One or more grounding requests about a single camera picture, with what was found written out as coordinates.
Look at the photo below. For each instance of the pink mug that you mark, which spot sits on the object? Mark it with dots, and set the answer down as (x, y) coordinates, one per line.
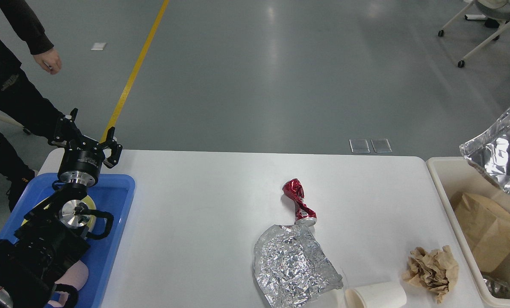
(76, 276)

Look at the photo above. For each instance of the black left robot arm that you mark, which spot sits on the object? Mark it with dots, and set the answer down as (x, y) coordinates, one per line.
(30, 268)

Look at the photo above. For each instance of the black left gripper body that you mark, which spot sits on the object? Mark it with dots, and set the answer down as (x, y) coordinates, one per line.
(81, 165)

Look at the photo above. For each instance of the brown paper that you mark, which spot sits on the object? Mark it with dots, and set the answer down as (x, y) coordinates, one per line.
(436, 271)

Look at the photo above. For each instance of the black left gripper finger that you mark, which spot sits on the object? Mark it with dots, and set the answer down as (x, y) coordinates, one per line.
(110, 149)
(66, 134)

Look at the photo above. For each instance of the brown paper bag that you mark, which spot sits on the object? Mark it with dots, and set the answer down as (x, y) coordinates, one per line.
(486, 228)

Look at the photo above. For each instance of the person in black clothes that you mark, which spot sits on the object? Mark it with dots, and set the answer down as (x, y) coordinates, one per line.
(19, 98)

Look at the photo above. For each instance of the aluminium foil sheet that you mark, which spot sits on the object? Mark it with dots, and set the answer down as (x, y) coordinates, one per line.
(291, 268)

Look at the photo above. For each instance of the crushed red can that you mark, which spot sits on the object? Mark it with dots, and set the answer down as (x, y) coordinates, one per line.
(304, 215)

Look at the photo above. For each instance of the white paper cup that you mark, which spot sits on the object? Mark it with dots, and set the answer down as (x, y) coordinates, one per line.
(381, 295)

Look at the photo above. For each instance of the yellow plate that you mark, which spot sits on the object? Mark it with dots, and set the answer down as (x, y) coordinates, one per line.
(61, 217)

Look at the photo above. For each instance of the beige plastic bin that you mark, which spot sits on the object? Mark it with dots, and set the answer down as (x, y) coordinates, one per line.
(453, 176)

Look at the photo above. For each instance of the aluminium foil tray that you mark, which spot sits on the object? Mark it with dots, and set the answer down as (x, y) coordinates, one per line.
(489, 152)

